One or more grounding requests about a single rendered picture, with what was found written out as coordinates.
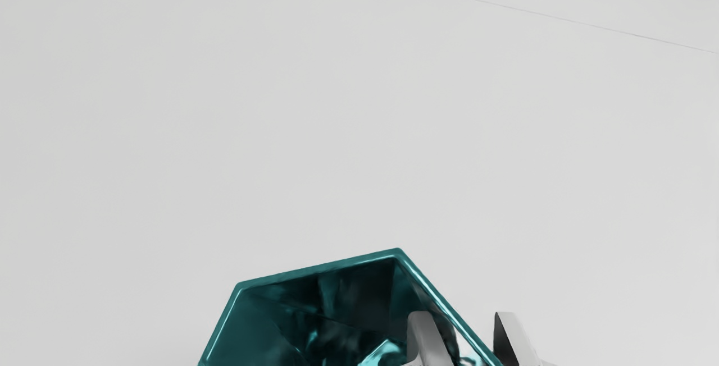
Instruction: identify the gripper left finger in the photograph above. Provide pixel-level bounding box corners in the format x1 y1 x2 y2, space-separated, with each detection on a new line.
406 310 454 366

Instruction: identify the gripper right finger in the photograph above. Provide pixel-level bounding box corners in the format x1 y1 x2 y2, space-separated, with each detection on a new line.
493 312 558 366

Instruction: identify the teal faceted mug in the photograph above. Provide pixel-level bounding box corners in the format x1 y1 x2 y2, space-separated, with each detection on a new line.
198 248 504 366

